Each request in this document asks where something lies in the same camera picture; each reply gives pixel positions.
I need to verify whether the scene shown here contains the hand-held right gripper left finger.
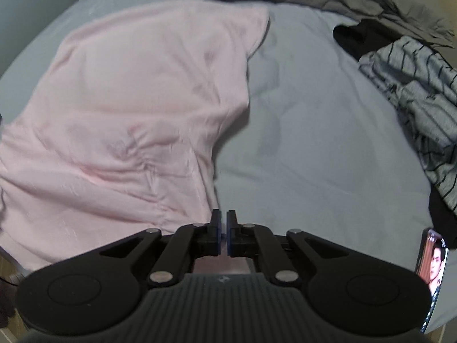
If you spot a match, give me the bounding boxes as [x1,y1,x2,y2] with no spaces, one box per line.
[98,209,219,287]

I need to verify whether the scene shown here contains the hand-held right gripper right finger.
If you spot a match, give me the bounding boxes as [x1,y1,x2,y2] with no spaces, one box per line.
[226,210,349,287]

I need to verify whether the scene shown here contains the pink lace-trimmed dress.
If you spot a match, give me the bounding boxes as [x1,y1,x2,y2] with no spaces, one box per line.
[0,0,271,273]

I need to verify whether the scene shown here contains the smartphone with lit screen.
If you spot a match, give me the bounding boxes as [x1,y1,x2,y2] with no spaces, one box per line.
[414,229,450,334]

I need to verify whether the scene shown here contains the dark cloth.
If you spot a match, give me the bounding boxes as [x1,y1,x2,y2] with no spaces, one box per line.
[428,186,457,250]

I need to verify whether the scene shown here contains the black garment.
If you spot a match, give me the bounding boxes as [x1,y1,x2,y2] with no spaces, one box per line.
[333,21,405,62]

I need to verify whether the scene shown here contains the grey striped shirt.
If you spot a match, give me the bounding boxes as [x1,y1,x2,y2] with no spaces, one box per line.
[358,36,457,219]

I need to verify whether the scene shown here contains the white wardrobe door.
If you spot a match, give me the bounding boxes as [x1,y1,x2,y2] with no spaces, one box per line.
[0,0,83,81]

